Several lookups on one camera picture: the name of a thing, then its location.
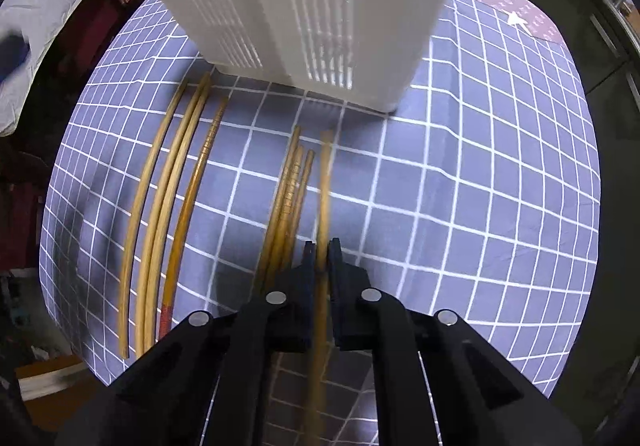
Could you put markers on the white hanging sheet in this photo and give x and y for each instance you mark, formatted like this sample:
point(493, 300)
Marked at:
point(45, 26)

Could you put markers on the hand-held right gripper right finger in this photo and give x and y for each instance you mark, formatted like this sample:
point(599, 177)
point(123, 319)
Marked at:
point(333, 257)

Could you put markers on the white star sticker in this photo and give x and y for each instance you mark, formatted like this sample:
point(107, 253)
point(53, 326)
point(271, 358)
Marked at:
point(517, 20)

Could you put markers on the blue checked tablecloth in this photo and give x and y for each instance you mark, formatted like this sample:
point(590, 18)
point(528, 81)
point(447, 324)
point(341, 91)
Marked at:
point(450, 176)

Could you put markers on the light bamboo chopstick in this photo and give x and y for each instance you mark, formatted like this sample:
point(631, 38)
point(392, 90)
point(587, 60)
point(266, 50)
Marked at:
point(325, 186)
point(148, 326)
point(140, 326)
point(124, 326)

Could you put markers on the pale flat box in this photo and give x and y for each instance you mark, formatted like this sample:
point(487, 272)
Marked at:
point(55, 376)

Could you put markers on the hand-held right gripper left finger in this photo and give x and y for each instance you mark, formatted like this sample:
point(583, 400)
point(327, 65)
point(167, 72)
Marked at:
point(310, 257)

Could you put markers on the white plastic utensil holder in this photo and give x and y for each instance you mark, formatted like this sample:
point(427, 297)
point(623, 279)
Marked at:
point(300, 1)

